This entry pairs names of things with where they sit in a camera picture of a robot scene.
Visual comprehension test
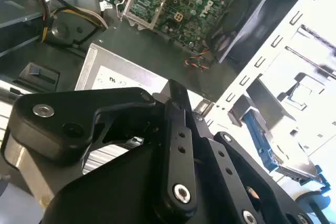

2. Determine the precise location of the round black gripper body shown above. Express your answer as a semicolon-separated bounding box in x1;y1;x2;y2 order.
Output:
41;142;237;224

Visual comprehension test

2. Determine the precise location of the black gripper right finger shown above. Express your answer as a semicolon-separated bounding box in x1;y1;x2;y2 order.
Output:
192;112;325;224

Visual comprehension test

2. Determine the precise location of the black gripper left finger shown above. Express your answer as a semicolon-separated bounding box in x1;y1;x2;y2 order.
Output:
0;79;198;221

